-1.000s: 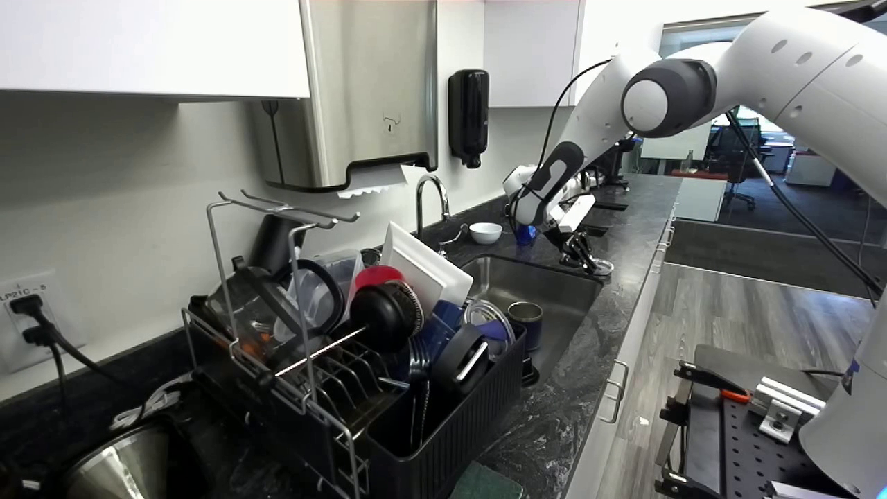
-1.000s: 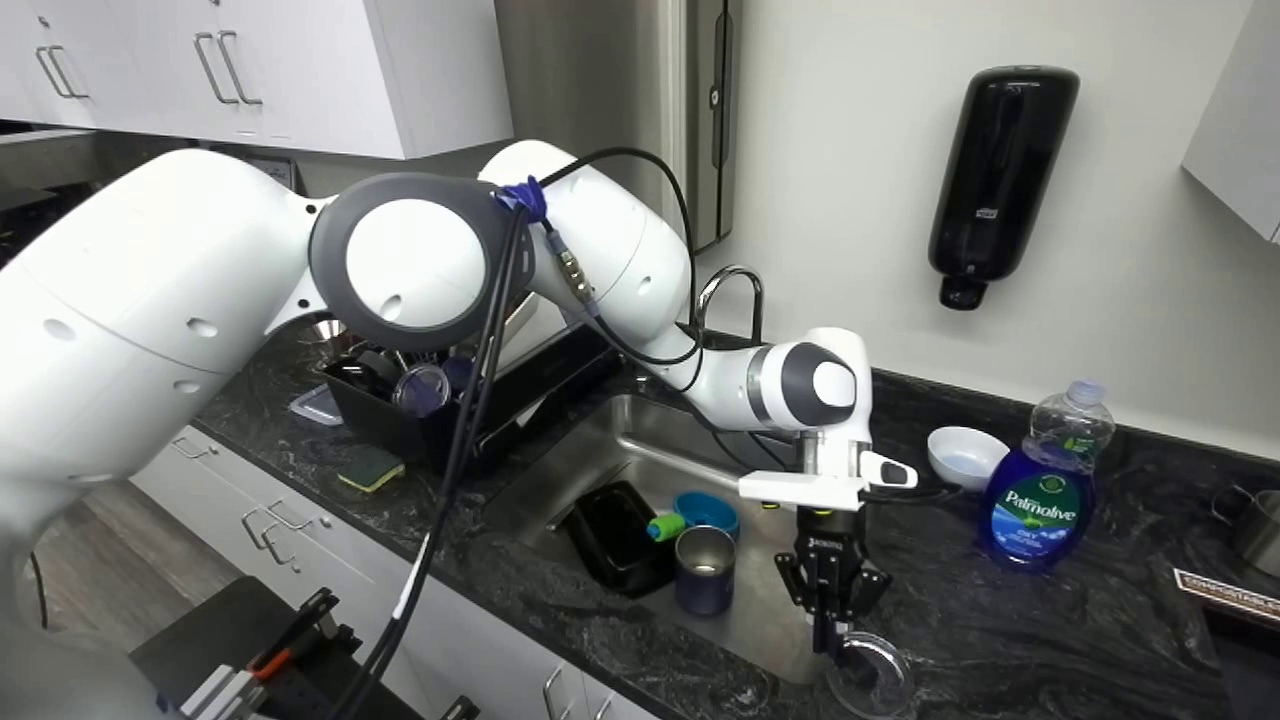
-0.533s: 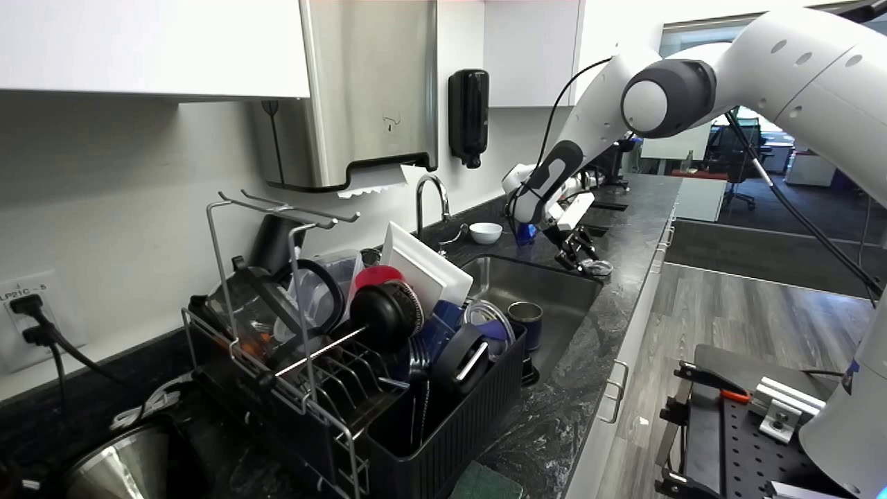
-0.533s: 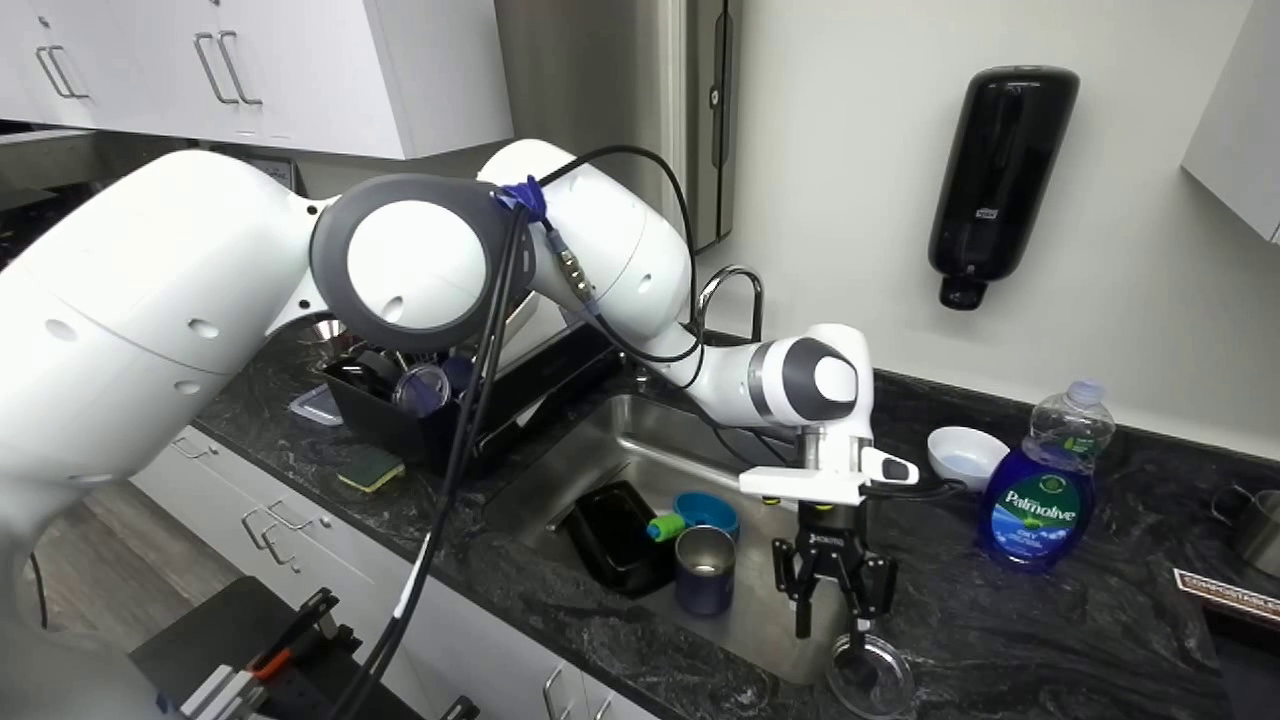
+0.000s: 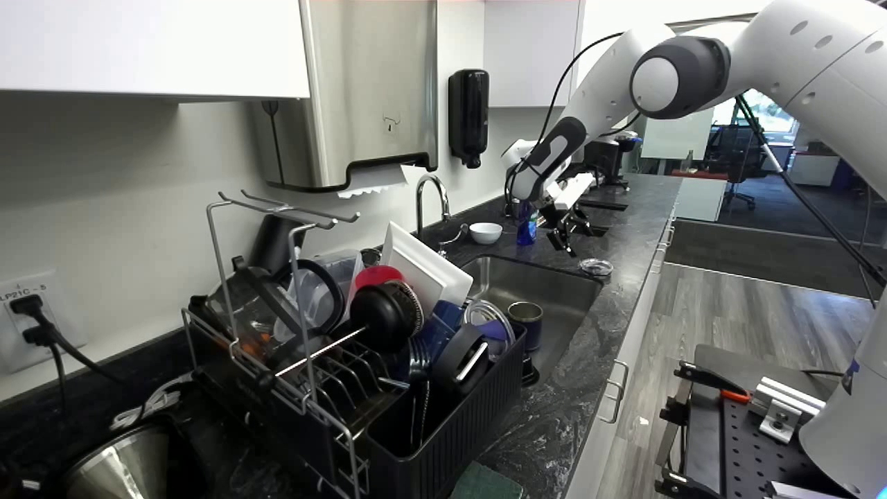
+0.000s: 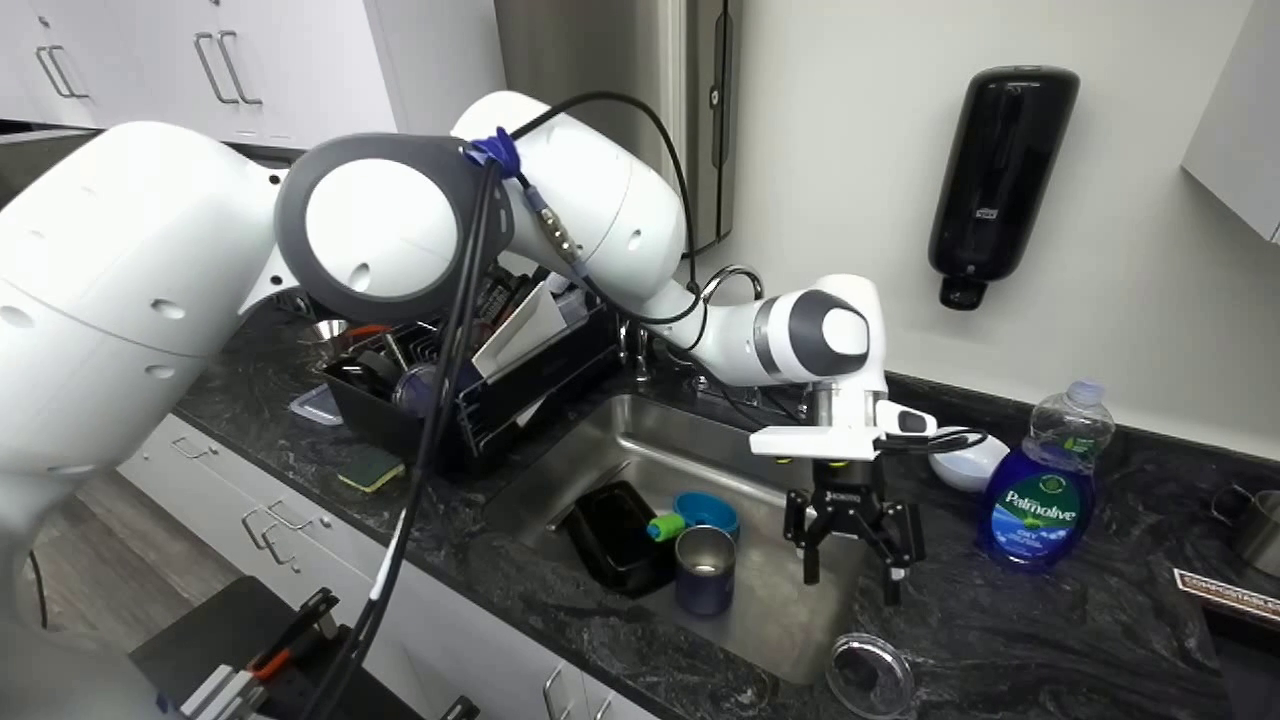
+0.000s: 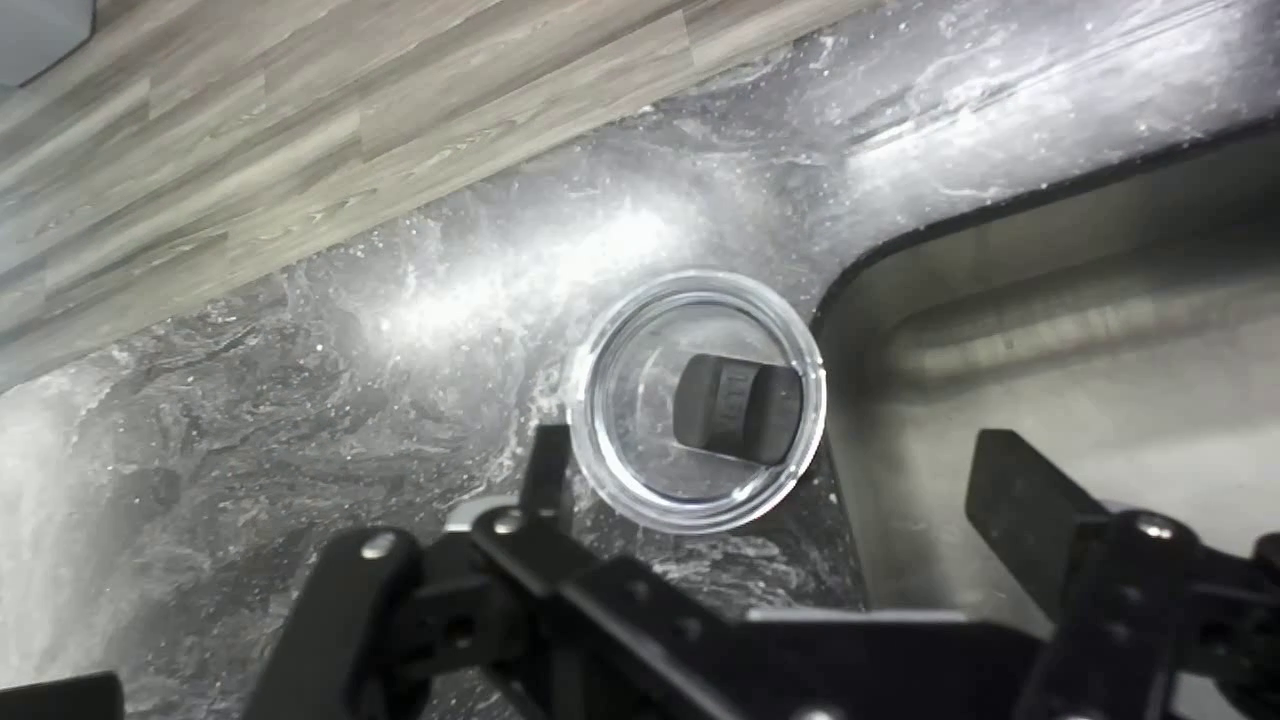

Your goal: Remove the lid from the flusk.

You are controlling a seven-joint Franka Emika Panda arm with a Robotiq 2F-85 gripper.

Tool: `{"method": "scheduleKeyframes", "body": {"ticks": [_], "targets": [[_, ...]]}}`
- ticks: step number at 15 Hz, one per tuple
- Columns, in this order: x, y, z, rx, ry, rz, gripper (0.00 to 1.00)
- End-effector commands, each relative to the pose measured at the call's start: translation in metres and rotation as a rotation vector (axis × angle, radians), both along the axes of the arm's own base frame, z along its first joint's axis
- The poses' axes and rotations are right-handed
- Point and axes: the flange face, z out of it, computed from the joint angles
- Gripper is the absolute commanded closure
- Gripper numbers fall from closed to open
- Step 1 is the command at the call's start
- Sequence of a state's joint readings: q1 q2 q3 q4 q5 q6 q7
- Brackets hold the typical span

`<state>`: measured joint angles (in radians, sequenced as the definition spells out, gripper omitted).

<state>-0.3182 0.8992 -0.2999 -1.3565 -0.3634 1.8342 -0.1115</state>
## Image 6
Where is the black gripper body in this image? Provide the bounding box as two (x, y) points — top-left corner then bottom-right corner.
(797, 456), (913, 533)

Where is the blue metal flask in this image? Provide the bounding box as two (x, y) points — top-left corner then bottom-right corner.
(667, 520), (740, 619)

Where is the stainless steel sink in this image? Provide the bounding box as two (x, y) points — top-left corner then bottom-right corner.
(519, 387), (888, 692)

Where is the blue bowl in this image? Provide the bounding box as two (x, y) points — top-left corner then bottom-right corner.
(667, 489), (743, 542)

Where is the small white bowl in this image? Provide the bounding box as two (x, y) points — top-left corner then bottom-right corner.
(924, 427), (1016, 500)

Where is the blue dish soap bottle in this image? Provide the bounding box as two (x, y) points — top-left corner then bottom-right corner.
(981, 380), (1122, 576)

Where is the black container in sink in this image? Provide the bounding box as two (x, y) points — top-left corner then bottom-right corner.
(562, 477), (679, 601)

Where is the black dish rack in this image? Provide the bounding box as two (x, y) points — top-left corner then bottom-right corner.
(318, 265), (633, 481)

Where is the white square plate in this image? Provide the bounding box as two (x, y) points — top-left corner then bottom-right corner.
(469, 273), (594, 391)

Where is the stainless paper towel dispenser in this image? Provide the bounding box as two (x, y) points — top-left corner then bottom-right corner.
(492, 0), (743, 258)

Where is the green sponge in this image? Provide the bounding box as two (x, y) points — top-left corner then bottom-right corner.
(330, 444), (408, 500)

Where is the white lower cabinet front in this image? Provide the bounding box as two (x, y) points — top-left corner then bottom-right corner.
(113, 409), (650, 720)

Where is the narrow white upper cabinet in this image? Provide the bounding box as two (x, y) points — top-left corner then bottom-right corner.
(1179, 0), (1280, 253)

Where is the wide white upper cabinet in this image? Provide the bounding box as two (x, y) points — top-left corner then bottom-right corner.
(0, 0), (510, 150)

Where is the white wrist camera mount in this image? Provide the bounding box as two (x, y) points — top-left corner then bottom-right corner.
(743, 383), (968, 462)

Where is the black wall soap dispenser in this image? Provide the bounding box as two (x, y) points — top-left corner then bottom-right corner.
(924, 65), (1085, 314)

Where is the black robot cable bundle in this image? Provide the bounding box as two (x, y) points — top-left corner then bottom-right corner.
(297, 87), (772, 720)

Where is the black clamp orange handle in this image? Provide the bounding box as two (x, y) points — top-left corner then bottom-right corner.
(175, 584), (369, 720)

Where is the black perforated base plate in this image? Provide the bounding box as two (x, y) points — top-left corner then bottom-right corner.
(128, 573), (450, 720)

